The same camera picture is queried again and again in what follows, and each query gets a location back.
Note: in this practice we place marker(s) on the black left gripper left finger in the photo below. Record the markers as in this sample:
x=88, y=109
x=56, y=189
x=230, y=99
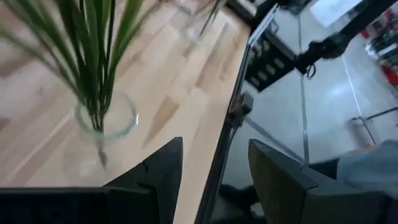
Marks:
x=77, y=207

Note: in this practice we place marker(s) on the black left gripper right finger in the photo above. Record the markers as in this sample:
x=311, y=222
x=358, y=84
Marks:
x=295, y=199

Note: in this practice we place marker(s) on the purple artificial flower bunch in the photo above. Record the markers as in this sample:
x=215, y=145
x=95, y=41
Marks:
x=93, y=62

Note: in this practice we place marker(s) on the clear glass vase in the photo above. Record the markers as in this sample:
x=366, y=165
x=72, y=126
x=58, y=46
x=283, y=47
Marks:
x=84, y=161
x=189, y=31

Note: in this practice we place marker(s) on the black control box with slots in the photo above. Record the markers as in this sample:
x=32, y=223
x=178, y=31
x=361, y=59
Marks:
x=267, y=65

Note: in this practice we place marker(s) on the red storage crate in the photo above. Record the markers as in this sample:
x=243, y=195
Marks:
x=391, y=74

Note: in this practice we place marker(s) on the white floor sheet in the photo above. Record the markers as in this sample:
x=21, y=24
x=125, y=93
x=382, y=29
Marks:
x=335, y=11

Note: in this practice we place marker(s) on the black aluminium rig frame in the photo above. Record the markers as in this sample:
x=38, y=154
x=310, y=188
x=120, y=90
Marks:
x=217, y=155

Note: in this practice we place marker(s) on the small black clamp bracket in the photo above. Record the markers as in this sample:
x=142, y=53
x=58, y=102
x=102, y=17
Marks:
x=241, y=107

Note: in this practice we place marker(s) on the silver metal bracket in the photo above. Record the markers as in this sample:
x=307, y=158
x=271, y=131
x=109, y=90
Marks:
x=264, y=23

